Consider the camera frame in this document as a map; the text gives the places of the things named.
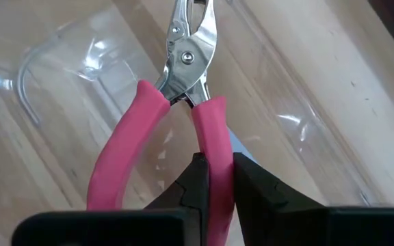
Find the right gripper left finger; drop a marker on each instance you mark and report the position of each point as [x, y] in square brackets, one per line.
[115, 229]

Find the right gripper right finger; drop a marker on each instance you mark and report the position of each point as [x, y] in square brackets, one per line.
[286, 225]

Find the clear plastic bin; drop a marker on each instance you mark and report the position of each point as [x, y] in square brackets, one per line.
[286, 102]

